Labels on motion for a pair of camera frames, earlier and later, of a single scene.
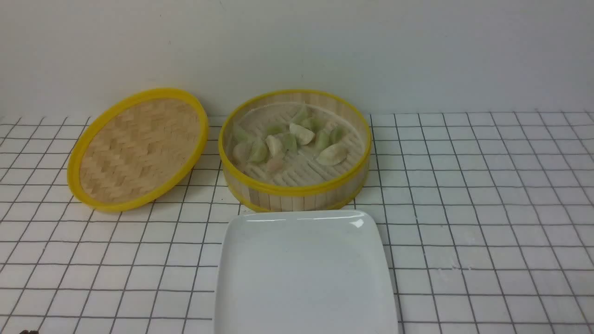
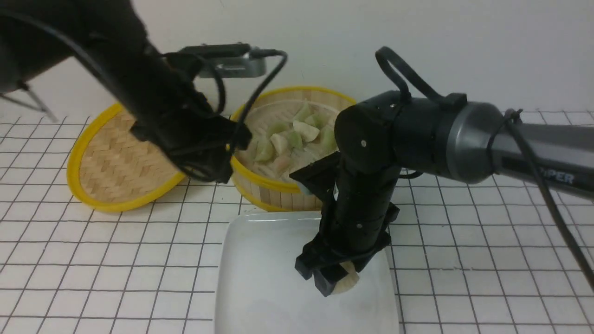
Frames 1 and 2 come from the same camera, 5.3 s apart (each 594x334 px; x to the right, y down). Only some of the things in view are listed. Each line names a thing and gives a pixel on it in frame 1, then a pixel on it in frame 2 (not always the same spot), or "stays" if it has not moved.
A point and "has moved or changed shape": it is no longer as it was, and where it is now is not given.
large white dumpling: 333,155 has moved or changed shape
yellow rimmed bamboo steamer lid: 135,147 stays
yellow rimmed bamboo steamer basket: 294,151 stays
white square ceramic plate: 319,272 stays
